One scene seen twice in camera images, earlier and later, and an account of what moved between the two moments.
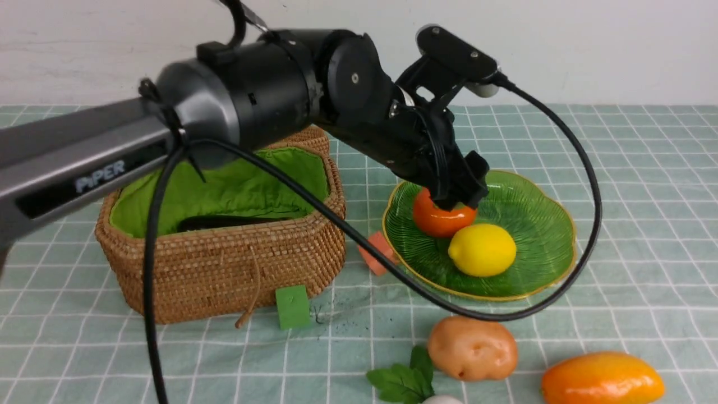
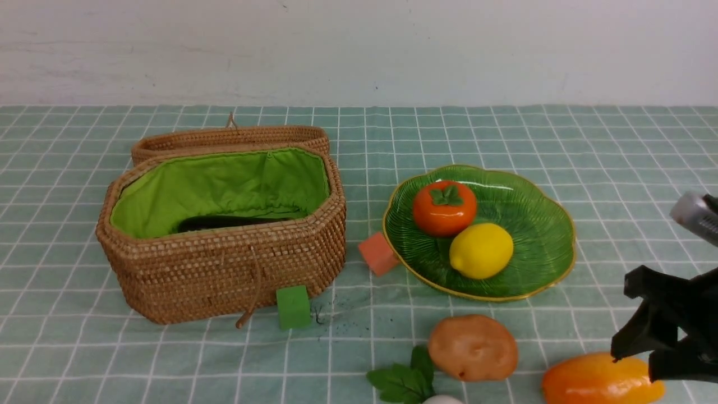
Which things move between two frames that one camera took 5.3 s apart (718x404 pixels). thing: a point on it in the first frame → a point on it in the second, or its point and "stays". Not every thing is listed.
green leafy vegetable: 406,384 stays
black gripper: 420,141 → 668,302
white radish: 442,399 stays
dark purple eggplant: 209,222 stays
